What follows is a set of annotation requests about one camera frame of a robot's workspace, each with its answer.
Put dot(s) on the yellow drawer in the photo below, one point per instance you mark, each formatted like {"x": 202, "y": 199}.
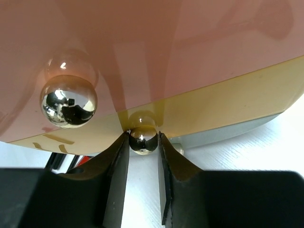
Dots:
{"x": 255, "y": 95}

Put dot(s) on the white cylindrical drawer organizer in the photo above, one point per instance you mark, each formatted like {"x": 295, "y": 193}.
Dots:
{"x": 199, "y": 139}

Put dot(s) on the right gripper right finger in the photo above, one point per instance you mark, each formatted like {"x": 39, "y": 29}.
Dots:
{"x": 194, "y": 198}

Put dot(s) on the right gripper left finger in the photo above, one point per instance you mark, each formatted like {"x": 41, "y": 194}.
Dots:
{"x": 88, "y": 196}

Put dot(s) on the thin black liner brush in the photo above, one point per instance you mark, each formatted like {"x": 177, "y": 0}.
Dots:
{"x": 55, "y": 161}

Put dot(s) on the red lip gloss centre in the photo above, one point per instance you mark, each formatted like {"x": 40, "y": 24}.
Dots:
{"x": 79, "y": 160}

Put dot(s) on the orange top drawer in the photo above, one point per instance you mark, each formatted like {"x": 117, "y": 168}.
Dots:
{"x": 135, "y": 52}

